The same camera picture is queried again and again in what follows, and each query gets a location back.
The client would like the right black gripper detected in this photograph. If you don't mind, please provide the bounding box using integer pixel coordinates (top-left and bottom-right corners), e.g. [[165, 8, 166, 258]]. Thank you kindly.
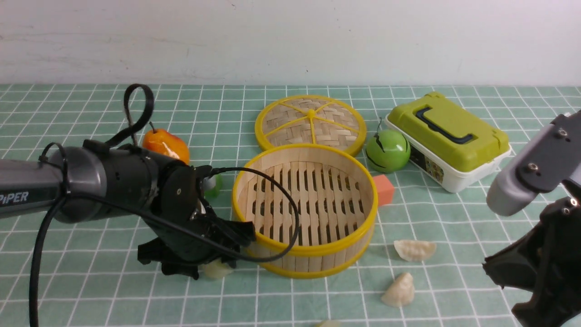
[[482, 197, 581, 327]]

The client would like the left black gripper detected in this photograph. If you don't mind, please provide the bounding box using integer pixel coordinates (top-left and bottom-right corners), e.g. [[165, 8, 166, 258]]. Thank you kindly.
[[138, 200, 257, 278]]

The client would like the pale green dumpling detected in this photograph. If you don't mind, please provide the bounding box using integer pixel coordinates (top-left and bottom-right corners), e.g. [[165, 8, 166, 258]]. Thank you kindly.
[[201, 259, 234, 280]]

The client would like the white dumpling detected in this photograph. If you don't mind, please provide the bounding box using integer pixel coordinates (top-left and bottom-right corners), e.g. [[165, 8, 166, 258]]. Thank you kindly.
[[380, 272, 415, 307], [394, 239, 437, 262]]

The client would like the pale dumpling bottom edge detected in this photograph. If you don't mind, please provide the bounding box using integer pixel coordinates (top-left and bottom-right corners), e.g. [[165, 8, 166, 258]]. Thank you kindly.
[[315, 319, 342, 327]]

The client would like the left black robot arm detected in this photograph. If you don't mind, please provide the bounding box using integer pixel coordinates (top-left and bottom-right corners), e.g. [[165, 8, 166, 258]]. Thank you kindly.
[[0, 141, 256, 279]]

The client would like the bamboo steamer tray yellow rim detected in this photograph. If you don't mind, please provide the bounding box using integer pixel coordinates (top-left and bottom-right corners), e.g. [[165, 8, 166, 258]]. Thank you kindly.
[[232, 144, 378, 279]]

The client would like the woven bamboo steamer lid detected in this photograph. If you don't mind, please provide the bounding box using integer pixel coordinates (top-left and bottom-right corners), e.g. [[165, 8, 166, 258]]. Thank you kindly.
[[254, 95, 368, 157]]

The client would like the green wooden cube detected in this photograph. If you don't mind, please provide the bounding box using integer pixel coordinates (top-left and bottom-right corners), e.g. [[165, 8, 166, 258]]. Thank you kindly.
[[202, 174, 222, 199]]

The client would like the orange red toy pear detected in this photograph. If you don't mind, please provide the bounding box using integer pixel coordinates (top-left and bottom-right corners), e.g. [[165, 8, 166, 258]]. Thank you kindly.
[[141, 121, 190, 165]]

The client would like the green lidded white box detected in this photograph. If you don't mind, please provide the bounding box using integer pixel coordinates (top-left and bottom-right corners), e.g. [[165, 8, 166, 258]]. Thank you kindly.
[[384, 91, 511, 193]]

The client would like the orange foam block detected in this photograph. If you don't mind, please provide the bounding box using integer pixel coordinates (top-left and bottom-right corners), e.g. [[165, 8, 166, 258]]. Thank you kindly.
[[373, 175, 395, 207]]

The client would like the green toy apple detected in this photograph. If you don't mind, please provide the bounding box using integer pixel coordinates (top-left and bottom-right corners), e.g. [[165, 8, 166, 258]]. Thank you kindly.
[[364, 122, 411, 173]]

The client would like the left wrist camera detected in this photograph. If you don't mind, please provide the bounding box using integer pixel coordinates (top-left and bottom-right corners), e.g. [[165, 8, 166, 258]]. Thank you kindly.
[[194, 165, 217, 193]]

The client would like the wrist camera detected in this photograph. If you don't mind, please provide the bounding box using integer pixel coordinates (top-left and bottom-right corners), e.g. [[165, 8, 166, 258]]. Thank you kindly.
[[194, 165, 217, 193], [486, 111, 581, 217]]

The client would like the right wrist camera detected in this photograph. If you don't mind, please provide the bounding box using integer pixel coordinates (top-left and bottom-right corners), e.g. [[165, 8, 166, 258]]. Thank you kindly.
[[486, 111, 581, 217]]

